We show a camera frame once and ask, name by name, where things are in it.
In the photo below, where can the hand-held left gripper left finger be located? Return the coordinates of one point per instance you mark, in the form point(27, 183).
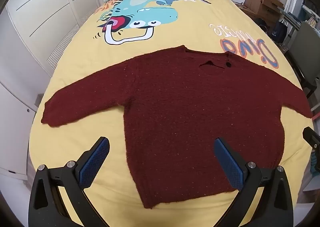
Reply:
point(93, 164)

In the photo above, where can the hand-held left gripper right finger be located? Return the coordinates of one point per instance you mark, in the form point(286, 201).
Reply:
point(228, 164)

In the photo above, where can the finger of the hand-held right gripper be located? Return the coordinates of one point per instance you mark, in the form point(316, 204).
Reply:
point(312, 137)

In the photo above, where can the dark red knit sweater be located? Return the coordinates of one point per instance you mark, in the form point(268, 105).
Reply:
point(187, 117)

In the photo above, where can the grey chair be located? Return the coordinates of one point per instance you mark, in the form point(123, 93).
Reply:
point(308, 54)

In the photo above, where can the black bag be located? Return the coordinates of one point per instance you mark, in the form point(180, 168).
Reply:
point(279, 31)

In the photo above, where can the wooden drawer cabinet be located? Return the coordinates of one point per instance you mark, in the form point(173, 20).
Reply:
point(271, 8)

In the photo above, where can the yellow dinosaur print bed sheet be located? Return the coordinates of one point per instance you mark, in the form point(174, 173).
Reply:
point(200, 29)

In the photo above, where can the white wardrobe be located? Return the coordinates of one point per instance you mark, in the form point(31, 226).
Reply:
point(37, 16)

